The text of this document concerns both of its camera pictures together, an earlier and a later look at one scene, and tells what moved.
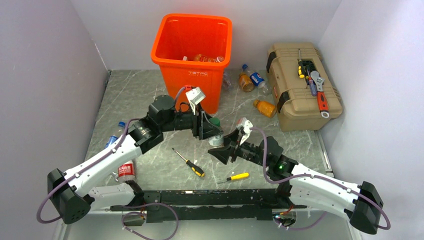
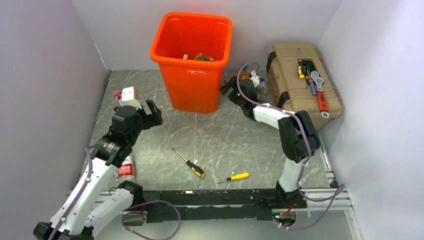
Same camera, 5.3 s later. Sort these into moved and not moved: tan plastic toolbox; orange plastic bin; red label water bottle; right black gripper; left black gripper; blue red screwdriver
Moved: left black gripper; right black gripper
Not moved: red label water bottle; blue red screwdriver; orange plastic bin; tan plastic toolbox
